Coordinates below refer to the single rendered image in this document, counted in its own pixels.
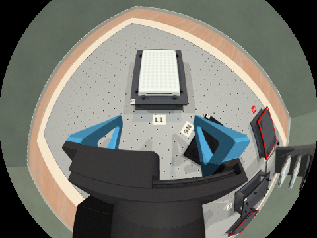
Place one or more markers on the white well plate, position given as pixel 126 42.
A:
pixel 159 73
pixel 294 174
pixel 284 172

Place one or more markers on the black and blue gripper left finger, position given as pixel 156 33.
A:
pixel 91 135

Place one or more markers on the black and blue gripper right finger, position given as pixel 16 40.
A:
pixel 231 144

